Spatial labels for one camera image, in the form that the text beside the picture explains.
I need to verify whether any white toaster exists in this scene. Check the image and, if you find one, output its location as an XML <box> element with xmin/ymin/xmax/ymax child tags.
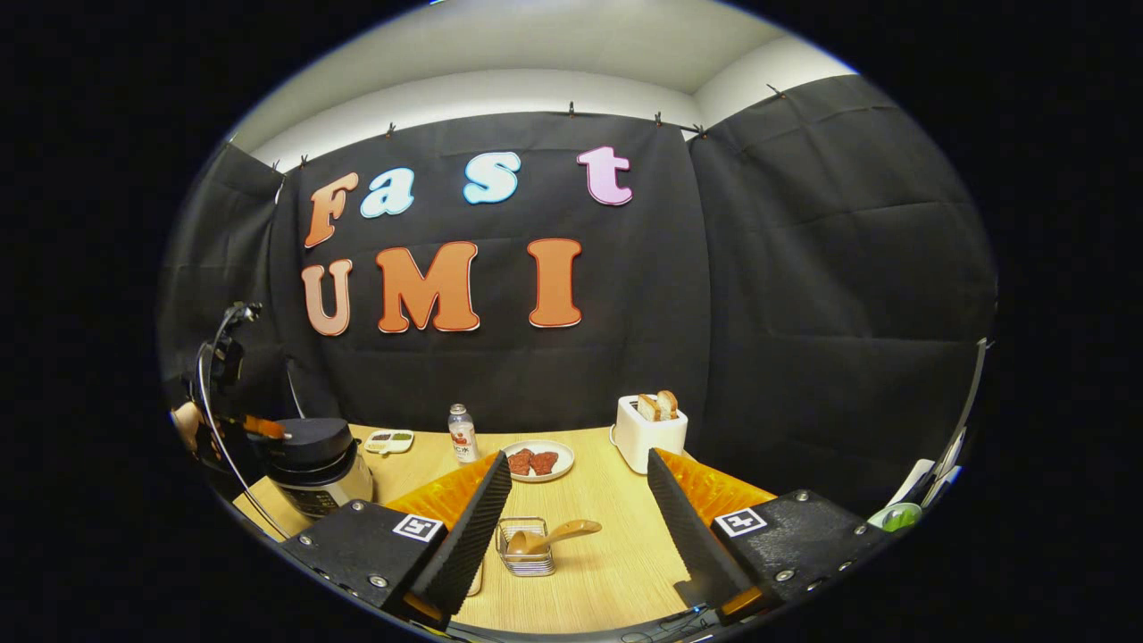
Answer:
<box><xmin>611</xmin><ymin>396</ymin><xmax>689</xmax><ymax>475</ymax></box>

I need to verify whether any white round plate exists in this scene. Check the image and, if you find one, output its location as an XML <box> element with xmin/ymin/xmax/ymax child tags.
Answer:
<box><xmin>500</xmin><ymin>439</ymin><xmax>575</xmax><ymax>483</ymax></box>

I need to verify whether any clear drink bottle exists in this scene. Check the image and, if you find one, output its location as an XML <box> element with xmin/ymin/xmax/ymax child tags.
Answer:
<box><xmin>447</xmin><ymin>404</ymin><xmax>480</xmax><ymax>465</ymax></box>

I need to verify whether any wooden spoon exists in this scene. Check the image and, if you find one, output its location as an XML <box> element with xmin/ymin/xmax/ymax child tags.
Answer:
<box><xmin>505</xmin><ymin>520</ymin><xmax>603</xmax><ymax>556</ymax></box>

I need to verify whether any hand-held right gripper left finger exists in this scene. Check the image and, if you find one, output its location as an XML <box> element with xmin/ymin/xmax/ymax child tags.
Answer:
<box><xmin>281</xmin><ymin>451</ymin><xmax>514</xmax><ymax>630</ymax></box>

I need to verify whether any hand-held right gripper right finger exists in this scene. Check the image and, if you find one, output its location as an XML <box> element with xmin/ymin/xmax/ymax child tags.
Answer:
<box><xmin>647</xmin><ymin>448</ymin><xmax>894</xmax><ymax>623</ymax></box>

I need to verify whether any green round object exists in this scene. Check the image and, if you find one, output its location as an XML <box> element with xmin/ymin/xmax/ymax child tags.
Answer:
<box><xmin>871</xmin><ymin>502</ymin><xmax>924</xmax><ymax>532</ymax></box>

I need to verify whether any dark grey rice cooker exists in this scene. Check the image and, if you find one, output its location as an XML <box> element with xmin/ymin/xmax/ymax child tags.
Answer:
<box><xmin>259</xmin><ymin>417</ymin><xmax>376</xmax><ymax>521</ymax></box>

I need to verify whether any white object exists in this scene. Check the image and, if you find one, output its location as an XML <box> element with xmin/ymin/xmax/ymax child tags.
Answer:
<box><xmin>884</xmin><ymin>429</ymin><xmax>965</xmax><ymax>512</ymax></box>

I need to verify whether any metal wire chopstick holder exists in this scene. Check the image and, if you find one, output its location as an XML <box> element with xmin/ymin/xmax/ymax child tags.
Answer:
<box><xmin>496</xmin><ymin>517</ymin><xmax>556</xmax><ymax>578</ymax></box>

